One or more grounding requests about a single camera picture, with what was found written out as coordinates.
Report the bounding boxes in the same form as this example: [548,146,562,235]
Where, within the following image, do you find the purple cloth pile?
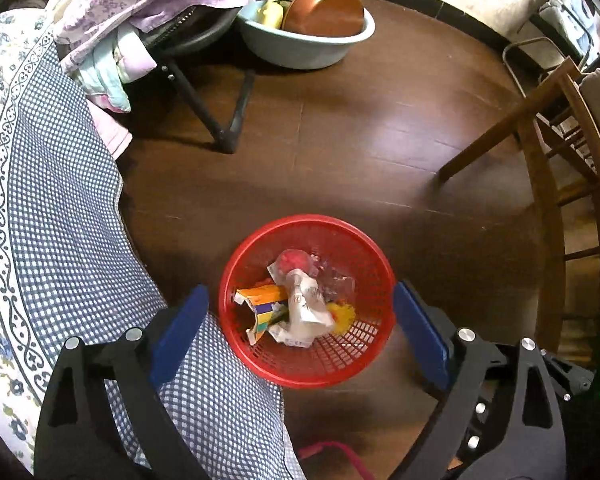
[45,0,268,73]

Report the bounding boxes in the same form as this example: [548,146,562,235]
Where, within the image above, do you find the pink cloth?
[87,102,133,158]

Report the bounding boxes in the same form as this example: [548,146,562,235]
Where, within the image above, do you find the white appliance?
[537,0,598,66]

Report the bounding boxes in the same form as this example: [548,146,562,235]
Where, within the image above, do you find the yellow plastic piece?
[327,301,357,333]

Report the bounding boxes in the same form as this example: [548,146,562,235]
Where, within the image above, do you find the red plastic basket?
[218,214,397,389]

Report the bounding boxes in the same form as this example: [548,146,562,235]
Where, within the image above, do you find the wooden chair with cushion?
[437,57,600,356]

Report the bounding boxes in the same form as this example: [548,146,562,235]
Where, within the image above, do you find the blue floral bed sheet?
[0,7,306,480]

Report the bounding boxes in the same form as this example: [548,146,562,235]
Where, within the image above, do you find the pink cable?
[297,441,376,480]

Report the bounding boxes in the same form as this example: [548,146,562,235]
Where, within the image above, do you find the white paper wrapper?
[286,269,333,338]

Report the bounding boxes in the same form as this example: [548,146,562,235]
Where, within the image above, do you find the metal wire rack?
[502,35,583,103]

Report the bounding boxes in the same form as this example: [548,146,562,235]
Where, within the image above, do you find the brown pot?
[280,0,366,38]

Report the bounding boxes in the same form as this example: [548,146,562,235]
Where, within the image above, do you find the orange striped carton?
[234,284,288,345]

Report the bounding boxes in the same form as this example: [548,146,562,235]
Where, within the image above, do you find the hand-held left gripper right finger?
[390,281,567,480]

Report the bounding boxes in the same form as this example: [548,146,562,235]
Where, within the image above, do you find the light blue basin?
[237,0,376,71]

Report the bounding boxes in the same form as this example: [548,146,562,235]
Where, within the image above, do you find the pink plastic bag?
[270,249,323,281]

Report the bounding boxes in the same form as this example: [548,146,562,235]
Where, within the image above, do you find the black folding stand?
[140,5,258,155]

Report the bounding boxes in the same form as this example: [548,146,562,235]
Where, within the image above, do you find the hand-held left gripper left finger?
[32,285,211,480]

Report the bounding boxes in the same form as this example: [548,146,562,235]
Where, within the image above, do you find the mint green cloth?
[75,25,131,113]

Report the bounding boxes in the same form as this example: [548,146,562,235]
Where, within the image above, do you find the yellow object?
[260,0,293,31]

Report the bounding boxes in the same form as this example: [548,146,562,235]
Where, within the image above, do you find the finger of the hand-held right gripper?
[457,390,496,461]

